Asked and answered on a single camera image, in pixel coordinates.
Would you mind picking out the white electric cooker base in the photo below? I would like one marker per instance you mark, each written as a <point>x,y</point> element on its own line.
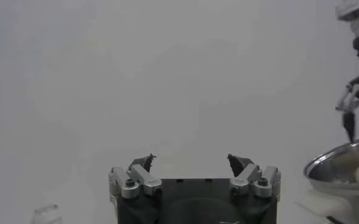
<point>334,210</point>

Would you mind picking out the clear plastic water bottle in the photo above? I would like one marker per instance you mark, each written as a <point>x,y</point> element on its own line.
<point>46,216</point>

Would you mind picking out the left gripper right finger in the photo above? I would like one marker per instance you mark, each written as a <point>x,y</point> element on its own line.
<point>247,178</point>

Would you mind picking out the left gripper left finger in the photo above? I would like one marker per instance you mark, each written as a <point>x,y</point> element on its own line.
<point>142,178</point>

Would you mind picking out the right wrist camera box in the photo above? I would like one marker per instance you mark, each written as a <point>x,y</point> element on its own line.
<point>354,8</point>

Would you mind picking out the stainless steel steamer basket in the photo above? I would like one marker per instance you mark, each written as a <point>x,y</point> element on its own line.
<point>328,170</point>

